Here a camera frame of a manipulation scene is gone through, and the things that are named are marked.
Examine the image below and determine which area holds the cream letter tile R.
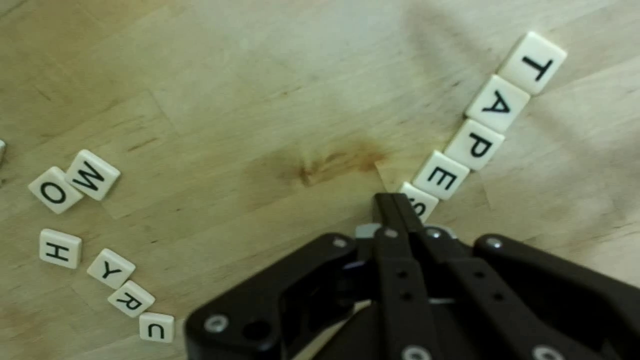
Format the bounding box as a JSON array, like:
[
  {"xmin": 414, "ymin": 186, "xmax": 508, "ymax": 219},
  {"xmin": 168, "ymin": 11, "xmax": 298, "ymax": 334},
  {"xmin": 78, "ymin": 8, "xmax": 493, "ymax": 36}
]
[{"xmin": 106, "ymin": 277, "xmax": 159, "ymax": 319}]

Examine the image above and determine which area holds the cream letter tile P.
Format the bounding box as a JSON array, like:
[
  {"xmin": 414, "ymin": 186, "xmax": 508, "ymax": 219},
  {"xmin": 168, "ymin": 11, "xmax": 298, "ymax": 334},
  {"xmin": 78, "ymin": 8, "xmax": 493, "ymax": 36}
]
[{"xmin": 442, "ymin": 115, "xmax": 508, "ymax": 174}]

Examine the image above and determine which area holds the cream letter tile A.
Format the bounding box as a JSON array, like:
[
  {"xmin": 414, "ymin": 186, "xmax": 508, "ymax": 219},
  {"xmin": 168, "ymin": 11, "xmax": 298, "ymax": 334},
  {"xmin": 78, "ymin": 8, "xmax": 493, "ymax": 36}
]
[{"xmin": 465, "ymin": 71, "xmax": 534, "ymax": 136}]

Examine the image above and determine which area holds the cream letter tile E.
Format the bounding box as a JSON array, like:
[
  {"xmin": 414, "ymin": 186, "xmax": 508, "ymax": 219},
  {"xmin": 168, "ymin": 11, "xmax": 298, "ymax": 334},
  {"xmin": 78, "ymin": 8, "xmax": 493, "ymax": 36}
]
[{"xmin": 410, "ymin": 147, "xmax": 473, "ymax": 203}]

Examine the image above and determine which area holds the cream letter tile U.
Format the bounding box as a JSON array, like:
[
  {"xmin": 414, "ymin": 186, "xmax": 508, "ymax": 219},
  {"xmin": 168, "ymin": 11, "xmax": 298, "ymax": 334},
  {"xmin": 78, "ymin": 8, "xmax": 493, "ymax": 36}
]
[{"xmin": 136, "ymin": 310, "xmax": 177, "ymax": 345}]

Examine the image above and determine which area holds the cream letter tile O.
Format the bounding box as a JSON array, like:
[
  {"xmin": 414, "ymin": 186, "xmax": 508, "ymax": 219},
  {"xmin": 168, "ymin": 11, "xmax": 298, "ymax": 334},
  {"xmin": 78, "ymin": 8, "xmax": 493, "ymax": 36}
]
[{"xmin": 26, "ymin": 164, "xmax": 87, "ymax": 215}]

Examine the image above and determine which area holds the cream letter tile H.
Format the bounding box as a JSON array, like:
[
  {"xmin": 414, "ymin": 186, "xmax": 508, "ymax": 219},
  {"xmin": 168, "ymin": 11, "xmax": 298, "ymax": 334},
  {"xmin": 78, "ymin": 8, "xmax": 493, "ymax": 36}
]
[{"xmin": 36, "ymin": 225, "xmax": 85, "ymax": 271}]

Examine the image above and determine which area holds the cream letter tile Y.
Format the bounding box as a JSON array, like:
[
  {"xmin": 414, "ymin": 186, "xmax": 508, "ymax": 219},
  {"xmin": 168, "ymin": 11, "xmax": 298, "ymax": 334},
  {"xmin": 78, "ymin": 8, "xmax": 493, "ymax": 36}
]
[{"xmin": 85, "ymin": 246, "xmax": 138, "ymax": 292}]

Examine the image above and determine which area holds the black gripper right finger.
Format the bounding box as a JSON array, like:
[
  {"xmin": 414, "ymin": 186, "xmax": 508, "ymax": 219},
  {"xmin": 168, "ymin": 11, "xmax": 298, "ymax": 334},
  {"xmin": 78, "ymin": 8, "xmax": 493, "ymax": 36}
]
[{"xmin": 398, "ymin": 191, "xmax": 640, "ymax": 360}]

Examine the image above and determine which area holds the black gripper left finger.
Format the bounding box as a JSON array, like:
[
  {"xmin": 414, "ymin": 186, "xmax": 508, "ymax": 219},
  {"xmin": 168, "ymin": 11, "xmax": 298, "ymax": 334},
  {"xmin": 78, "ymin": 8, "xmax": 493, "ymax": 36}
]
[{"xmin": 184, "ymin": 191, "xmax": 442, "ymax": 360}]

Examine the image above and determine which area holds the cream letter tile T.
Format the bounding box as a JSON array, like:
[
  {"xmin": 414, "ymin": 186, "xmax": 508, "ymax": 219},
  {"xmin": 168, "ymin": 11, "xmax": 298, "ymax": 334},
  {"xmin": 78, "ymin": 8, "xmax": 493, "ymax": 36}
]
[{"xmin": 498, "ymin": 27, "xmax": 571, "ymax": 96}]

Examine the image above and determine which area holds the cream letter tile W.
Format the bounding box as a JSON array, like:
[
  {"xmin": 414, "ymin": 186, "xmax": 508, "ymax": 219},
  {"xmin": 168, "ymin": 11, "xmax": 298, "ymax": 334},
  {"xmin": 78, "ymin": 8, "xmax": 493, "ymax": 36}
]
[{"xmin": 65, "ymin": 147, "xmax": 124, "ymax": 203}]

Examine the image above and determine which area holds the cream letter tile S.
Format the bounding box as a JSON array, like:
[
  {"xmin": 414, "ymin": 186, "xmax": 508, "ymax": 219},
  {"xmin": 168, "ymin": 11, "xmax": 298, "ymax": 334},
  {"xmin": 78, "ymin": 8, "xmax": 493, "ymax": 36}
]
[{"xmin": 398, "ymin": 179, "xmax": 442, "ymax": 225}]

